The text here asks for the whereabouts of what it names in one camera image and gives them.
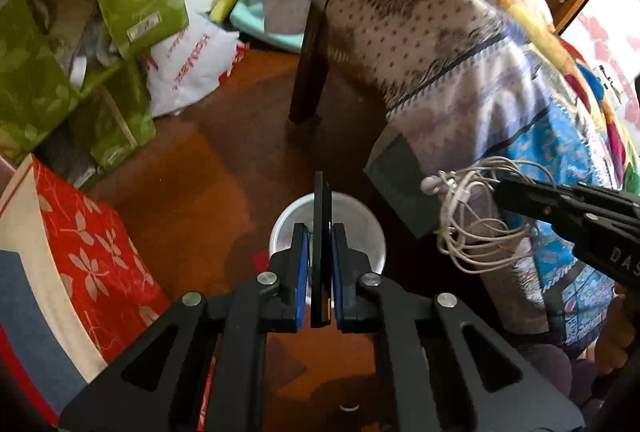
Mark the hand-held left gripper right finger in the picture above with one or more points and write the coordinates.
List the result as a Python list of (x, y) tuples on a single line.
[(338, 277)]

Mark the red plastic item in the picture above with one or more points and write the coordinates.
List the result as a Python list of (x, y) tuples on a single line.
[(261, 259)]

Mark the red floral print box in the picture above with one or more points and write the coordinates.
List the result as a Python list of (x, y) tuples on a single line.
[(90, 252)]

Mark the bed with patchwork sheet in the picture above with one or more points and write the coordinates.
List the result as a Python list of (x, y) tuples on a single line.
[(450, 62)]

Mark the dark grey board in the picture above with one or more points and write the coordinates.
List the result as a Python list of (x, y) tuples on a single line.
[(400, 182)]

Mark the white plastic bucket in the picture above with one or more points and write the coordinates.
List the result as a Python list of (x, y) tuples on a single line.
[(360, 232)]

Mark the white plastic bag red print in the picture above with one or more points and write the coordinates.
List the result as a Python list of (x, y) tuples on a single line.
[(190, 62)]

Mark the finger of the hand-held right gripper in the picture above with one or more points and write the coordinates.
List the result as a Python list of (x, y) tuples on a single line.
[(540, 188), (525, 204)]

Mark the colourful plush blanket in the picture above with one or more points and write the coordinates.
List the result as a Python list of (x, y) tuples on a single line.
[(550, 42)]

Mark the person's right hand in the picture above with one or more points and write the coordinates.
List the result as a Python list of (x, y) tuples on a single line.
[(614, 337)]

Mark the purple cloth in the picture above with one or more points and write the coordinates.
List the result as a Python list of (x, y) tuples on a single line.
[(555, 372)]

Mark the black slab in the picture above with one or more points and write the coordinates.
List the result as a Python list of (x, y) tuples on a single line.
[(321, 237)]

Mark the glass pane with heart stickers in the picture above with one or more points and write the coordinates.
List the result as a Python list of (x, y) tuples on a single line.
[(610, 32)]

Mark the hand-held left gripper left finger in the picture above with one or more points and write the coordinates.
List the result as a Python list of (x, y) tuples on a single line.
[(301, 277)]

